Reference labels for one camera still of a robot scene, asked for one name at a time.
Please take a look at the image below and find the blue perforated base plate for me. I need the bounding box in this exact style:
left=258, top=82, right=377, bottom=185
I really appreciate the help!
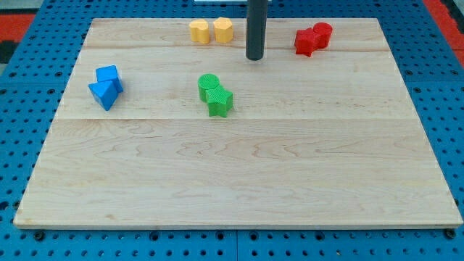
left=1, top=0, right=463, bottom=260

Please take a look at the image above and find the wooden board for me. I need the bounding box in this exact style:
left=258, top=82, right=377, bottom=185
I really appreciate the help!
left=14, top=18, right=463, bottom=230

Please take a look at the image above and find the green star block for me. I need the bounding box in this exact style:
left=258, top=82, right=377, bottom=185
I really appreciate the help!
left=206, top=85, right=233, bottom=117

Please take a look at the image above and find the yellow hexagon block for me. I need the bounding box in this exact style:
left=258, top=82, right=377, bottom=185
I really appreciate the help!
left=213, top=17, right=233, bottom=44

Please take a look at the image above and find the yellow heart block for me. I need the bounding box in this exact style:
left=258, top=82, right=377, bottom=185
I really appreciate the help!
left=188, top=19, right=210, bottom=44

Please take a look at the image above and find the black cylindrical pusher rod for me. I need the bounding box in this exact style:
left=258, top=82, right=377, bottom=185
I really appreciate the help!
left=246, top=0, right=268, bottom=61

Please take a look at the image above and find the red star block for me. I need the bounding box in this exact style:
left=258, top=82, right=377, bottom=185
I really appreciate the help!
left=294, top=28, right=320, bottom=57

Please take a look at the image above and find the red cylinder block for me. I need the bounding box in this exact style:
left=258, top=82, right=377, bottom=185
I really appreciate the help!
left=313, top=22, right=333, bottom=49

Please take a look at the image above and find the blue cube block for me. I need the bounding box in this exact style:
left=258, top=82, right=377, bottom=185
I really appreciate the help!
left=96, top=65, right=123, bottom=93

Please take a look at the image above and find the green cylinder block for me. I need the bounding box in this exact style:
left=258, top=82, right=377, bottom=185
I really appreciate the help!
left=197, top=73, right=220, bottom=102

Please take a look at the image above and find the blue triangle block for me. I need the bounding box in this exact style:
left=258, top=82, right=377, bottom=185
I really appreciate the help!
left=88, top=80, right=118, bottom=111

